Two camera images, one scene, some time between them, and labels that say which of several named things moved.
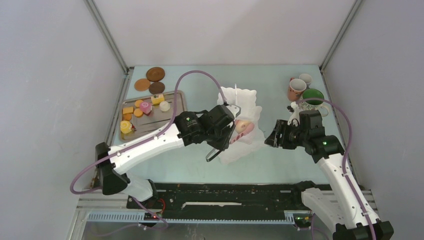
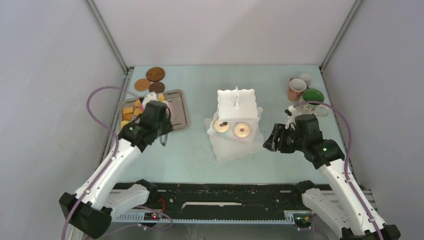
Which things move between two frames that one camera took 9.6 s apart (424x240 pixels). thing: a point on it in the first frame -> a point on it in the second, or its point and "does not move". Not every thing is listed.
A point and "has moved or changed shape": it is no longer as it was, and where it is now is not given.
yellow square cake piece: [128, 110] does not move
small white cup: [307, 78] does not move
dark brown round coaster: [155, 74] does not move
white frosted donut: [242, 126] does not move
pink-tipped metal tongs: [248, 131] has moved or changed shape
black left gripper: [223, 144] -> [168, 127]
